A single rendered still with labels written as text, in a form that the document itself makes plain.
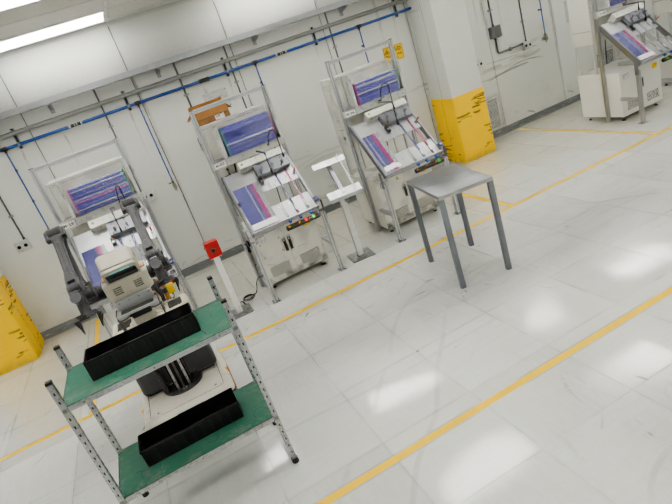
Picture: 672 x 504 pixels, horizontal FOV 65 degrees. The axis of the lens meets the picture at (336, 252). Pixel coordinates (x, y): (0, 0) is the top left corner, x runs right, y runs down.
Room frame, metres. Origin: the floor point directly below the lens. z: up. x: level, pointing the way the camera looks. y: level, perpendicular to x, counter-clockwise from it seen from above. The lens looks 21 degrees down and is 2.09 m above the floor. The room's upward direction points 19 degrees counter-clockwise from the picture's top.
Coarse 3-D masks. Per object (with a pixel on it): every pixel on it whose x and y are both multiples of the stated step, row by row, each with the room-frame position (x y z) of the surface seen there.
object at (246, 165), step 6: (270, 150) 5.31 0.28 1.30; (276, 150) 5.31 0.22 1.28; (282, 150) 5.31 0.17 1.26; (258, 156) 5.26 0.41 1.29; (264, 156) 5.26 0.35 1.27; (270, 156) 5.26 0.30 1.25; (240, 162) 5.22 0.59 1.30; (246, 162) 5.22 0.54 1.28; (252, 162) 5.21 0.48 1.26; (258, 162) 5.22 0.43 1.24; (240, 168) 5.17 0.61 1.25; (246, 168) 5.19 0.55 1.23; (252, 168) 5.24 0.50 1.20
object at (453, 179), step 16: (432, 176) 4.30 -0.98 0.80; (448, 176) 4.15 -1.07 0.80; (464, 176) 4.01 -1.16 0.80; (480, 176) 3.88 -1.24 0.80; (432, 192) 3.90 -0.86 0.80; (448, 192) 3.77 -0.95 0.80; (416, 208) 4.39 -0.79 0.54; (464, 208) 4.44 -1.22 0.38; (496, 208) 3.79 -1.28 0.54; (448, 224) 3.74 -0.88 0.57; (464, 224) 4.45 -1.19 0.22; (496, 224) 3.81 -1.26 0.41; (448, 240) 3.76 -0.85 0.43; (432, 256) 4.40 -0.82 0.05
